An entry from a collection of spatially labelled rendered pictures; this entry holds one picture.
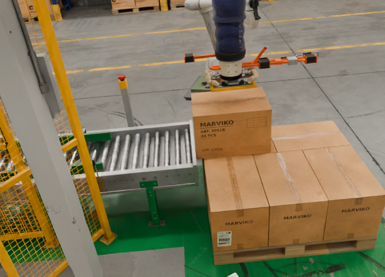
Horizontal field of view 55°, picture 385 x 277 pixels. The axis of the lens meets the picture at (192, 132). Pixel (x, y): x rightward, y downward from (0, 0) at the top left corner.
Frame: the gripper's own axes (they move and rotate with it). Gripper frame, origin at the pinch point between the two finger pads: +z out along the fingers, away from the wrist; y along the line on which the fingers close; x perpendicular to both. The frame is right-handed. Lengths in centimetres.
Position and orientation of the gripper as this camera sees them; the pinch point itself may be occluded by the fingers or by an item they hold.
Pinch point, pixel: (258, 8)
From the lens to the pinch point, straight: 300.0
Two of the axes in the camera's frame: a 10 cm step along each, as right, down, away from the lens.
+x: -9.9, 1.0, -0.1
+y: 0.8, 8.4, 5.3
